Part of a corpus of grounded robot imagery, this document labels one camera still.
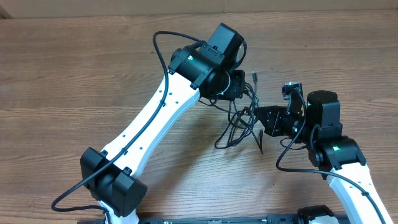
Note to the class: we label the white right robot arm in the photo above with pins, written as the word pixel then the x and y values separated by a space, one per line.
pixel 315 122

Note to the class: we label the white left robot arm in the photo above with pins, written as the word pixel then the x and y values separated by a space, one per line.
pixel 204 69

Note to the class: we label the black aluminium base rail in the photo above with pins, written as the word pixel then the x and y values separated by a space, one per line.
pixel 270 219

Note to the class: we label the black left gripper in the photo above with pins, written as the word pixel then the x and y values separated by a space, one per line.
pixel 237 90

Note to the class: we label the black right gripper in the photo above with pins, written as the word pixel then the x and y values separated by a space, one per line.
pixel 273 126

